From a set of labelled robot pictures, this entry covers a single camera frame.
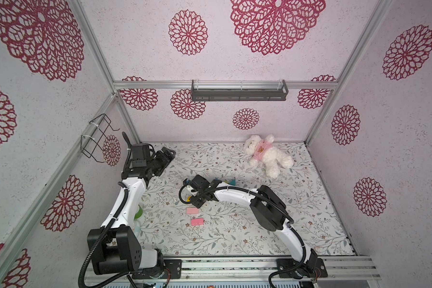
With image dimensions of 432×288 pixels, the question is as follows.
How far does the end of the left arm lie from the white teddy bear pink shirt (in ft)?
1.79

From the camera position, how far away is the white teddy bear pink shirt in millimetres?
997

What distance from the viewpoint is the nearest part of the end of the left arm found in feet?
1.92
